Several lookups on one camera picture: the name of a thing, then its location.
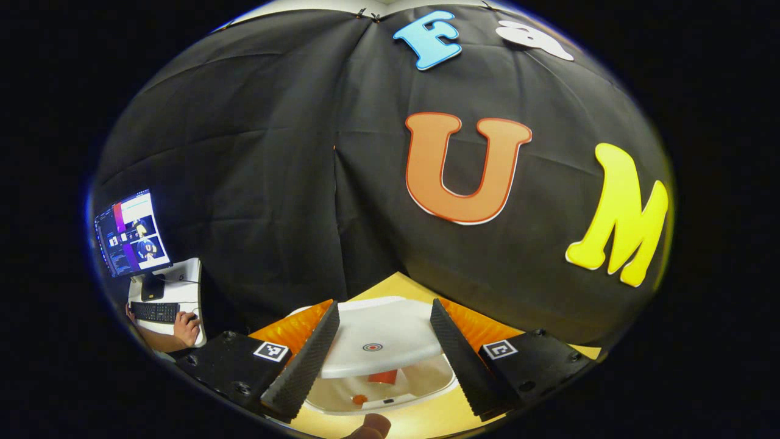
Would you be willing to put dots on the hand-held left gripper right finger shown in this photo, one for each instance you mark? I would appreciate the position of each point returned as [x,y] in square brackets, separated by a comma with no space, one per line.
[460,360]

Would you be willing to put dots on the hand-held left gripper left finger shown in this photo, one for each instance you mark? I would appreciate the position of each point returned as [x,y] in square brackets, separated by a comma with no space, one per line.
[304,366]

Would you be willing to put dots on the white desktop garbage bin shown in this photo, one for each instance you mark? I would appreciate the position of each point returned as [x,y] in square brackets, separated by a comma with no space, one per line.
[426,379]

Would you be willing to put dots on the orange paper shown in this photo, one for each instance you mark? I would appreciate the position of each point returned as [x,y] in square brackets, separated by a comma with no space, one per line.
[359,400]

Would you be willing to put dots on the red pop can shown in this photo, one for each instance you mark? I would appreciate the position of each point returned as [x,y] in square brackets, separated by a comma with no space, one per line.
[382,377]

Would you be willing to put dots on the white garbage bin lid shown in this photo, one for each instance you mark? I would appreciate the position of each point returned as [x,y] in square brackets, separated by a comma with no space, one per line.
[378,323]

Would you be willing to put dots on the wooden desktop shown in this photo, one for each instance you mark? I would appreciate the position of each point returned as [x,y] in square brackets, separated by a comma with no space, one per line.
[426,424]

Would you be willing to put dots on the white side desk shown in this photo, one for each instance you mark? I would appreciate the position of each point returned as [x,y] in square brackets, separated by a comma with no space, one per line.
[183,292]

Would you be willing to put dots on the black keyboard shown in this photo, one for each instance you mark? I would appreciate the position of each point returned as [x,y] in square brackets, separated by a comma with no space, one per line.
[154,311]

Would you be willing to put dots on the black backdrop cloth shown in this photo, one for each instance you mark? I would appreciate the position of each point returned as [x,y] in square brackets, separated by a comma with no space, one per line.
[274,183]

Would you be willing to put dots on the computer monitor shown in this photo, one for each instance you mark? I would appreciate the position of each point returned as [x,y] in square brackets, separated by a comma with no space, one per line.
[131,235]

